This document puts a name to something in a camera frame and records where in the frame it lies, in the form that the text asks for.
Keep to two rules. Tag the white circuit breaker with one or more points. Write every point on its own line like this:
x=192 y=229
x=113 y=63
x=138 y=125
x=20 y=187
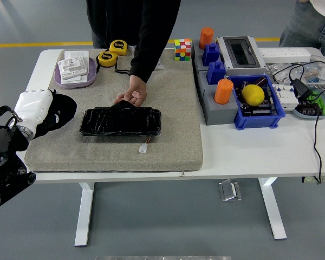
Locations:
x=285 y=98

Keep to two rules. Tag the white power strip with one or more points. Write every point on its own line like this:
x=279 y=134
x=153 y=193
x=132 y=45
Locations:
x=284 y=54

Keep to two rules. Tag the grey electrical enclosure box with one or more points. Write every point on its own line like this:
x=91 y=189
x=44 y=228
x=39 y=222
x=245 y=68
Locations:
x=241 y=69

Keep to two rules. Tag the white switch plate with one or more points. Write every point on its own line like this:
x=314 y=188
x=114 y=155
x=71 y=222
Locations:
x=78 y=79
x=75 y=55

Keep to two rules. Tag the person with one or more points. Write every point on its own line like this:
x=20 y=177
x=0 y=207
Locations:
x=306 y=27
x=116 y=19

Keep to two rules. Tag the black rag with red tag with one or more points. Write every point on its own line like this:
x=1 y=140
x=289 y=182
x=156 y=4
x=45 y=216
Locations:
x=65 y=105

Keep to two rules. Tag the black terminal blocks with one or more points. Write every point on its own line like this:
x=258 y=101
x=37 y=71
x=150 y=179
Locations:
x=308 y=109

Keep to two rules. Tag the person's hand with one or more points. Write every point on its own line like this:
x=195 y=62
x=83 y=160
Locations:
x=302 y=1

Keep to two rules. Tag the metal floor plate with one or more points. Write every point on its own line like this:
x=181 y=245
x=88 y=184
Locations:
x=230 y=191

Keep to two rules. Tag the white socket module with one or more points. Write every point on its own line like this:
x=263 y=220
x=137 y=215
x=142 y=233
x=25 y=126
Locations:
x=73 y=67

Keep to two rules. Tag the blue plastic bin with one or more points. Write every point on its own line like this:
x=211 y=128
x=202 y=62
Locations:
x=257 y=122

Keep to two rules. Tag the small clear plastic bag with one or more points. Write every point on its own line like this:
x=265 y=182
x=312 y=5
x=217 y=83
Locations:
x=159 y=66

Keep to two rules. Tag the glossy black panel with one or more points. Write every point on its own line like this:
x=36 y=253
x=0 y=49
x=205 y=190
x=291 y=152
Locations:
x=119 y=122

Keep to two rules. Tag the person's left forearm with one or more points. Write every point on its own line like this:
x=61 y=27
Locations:
x=146 y=59

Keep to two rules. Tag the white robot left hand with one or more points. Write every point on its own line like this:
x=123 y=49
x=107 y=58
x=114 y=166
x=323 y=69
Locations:
x=32 y=107

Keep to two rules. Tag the orange cylinder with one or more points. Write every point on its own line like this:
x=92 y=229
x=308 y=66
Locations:
x=206 y=38
x=223 y=92

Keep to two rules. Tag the white table leg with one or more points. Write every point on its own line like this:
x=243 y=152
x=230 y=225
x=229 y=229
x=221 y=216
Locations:
x=84 y=214
x=273 y=211

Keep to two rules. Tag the person's left hand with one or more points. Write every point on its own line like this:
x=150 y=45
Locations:
x=136 y=90

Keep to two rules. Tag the green plastic part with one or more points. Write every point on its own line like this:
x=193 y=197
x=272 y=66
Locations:
x=321 y=101

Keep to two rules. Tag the yellow tape measure 5m print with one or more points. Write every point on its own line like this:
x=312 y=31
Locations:
x=118 y=47

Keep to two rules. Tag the yellow tape measure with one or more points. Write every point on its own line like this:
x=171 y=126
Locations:
x=107 y=58

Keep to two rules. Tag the clear bags of small parts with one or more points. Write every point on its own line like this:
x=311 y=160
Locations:
x=311 y=71

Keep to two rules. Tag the blue block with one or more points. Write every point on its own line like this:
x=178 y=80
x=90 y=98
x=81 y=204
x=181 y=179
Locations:
x=216 y=73
x=211 y=54

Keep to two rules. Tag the yellow ball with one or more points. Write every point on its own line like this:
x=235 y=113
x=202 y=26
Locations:
x=253 y=94

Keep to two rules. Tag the grey-brown mat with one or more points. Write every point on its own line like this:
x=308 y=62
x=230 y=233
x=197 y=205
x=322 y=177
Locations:
x=173 y=122

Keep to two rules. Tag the grey holder block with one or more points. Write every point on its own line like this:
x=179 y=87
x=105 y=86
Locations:
x=197 y=61
x=219 y=113

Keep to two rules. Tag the multicolour puzzle cube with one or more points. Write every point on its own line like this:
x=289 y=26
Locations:
x=182 y=50

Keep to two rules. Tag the brown cylinder part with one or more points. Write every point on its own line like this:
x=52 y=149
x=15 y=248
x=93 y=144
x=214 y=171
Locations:
x=260 y=80

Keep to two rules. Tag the purple tray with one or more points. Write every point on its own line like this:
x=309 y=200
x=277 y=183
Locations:
x=91 y=78

